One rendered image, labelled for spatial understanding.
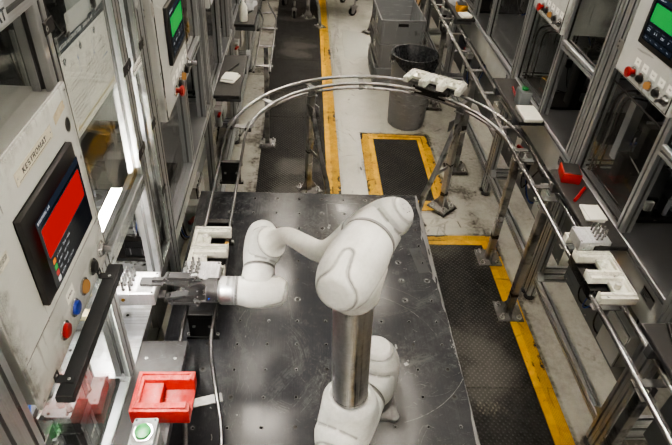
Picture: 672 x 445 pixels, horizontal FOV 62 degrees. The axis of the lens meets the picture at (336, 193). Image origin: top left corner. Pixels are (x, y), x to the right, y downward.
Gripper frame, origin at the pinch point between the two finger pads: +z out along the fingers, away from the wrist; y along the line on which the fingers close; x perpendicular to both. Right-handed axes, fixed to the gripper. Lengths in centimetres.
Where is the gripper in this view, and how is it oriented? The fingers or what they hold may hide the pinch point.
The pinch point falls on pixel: (152, 287)
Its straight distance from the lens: 184.9
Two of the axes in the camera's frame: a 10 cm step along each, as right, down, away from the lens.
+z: -10.0, -0.5, -0.8
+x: 0.4, 6.0, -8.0
